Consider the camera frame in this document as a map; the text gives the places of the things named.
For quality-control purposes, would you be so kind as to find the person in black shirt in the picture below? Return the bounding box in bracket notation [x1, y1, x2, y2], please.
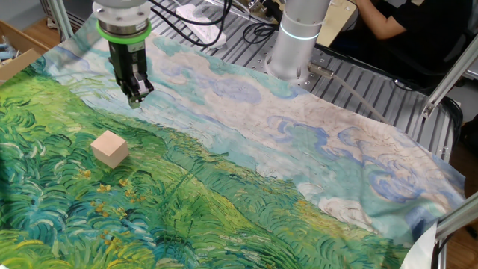
[328, 0, 478, 89]

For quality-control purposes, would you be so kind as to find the black coiled cable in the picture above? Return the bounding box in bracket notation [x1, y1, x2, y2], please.
[242, 21, 280, 46]

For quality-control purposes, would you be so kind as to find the small wooden cube block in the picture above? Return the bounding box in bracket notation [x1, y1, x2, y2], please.
[90, 129, 130, 170]

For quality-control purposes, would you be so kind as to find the person's bare forearm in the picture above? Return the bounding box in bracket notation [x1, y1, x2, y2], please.
[354, 0, 409, 40]

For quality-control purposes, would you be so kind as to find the tan wooden board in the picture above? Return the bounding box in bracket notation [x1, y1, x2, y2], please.
[317, 0, 359, 48]

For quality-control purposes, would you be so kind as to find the white power strip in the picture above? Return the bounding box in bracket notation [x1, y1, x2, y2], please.
[175, 3, 228, 49]

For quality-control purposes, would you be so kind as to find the painted landscape print cloth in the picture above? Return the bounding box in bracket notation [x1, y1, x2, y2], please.
[0, 14, 467, 269]

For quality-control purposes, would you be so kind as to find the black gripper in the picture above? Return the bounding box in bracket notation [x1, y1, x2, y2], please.
[108, 40, 155, 109]

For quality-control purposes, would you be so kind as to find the brown cardboard box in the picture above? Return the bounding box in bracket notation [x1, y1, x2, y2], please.
[0, 20, 50, 84]

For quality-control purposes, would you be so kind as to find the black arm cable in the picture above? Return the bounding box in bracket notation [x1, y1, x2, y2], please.
[149, 0, 235, 48]

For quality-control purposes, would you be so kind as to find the aluminium frame post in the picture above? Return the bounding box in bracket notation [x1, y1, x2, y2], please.
[435, 192, 478, 269]
[48, 0, 75, 41]
[420, 43, 478, 119]

